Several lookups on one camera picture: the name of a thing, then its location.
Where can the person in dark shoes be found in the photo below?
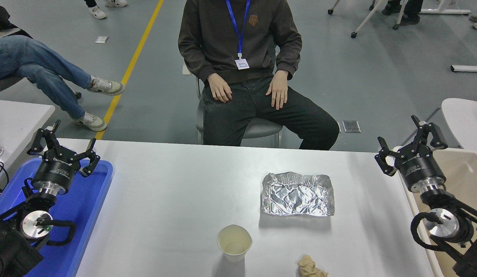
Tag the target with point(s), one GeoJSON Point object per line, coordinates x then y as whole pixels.
{"type": "Point", "coordinates": [409, 17]}

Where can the person in white shoes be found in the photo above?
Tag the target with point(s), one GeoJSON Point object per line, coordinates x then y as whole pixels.
{"type": "Point", "coordinates": [98, 12]}

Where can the large pale bin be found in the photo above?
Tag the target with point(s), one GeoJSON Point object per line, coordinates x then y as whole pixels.
{"type": "Point", "coordinates": [463, 173]}

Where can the blue plastic tray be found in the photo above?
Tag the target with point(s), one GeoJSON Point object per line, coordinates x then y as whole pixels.
{"type": "Point", "coordinates": [84, 207]}

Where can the grey chair with metal legs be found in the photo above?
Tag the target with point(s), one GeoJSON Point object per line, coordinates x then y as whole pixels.
{"type": "Point", "coordinates": [261, 129]}

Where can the seated person in jeans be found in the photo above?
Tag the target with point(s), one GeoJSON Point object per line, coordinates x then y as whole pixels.
{"type": "Point", "coordinates": [30, 57]}

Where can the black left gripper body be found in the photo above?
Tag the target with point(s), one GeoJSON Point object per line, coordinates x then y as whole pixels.
{"type": "Point", "coordinates": [55, 171]}

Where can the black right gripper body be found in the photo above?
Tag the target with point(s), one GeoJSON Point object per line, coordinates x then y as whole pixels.
{"type": "Point", "coordinates": [419, 167]}

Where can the foil tray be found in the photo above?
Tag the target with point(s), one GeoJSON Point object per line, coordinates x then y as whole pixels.
{"type": "Point", "coordinates": [296, 196]}

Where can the white floor bar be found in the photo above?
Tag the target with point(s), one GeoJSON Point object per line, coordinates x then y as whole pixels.
{"type": "Point", "coordinates": [467, 68]}

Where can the white paper cup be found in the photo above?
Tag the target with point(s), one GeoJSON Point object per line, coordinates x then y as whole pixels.
{"type": "Point", "coordinates": [234, 242]}

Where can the person's left hand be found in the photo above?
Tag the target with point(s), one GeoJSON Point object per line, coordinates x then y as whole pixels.
{"type": "Point", "coordinates": [278, 90]}

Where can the person's right hand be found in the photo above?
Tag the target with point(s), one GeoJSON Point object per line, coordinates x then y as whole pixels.
{"type": "Point", "coordinates": [220, 87]}

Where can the white rolling office chair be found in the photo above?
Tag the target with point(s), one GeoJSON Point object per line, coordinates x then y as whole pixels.
{"type": "Point", "coordinates": [353, 34]}

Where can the white side table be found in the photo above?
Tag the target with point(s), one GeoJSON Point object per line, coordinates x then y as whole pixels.
{"type": "Point", "coordinates": [15, 119]}

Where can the grey laptop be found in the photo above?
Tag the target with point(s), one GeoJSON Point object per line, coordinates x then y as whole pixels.
{"type": "Point", "coordinates": [5, 33]}

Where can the tan paper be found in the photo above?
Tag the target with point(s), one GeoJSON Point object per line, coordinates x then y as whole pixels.
{"type": "Point", "coordinates": [307, 267]}

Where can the white desk foot bar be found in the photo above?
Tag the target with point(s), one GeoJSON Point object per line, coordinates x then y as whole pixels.
{"type": "Point", "coordinates": [446, 11]}

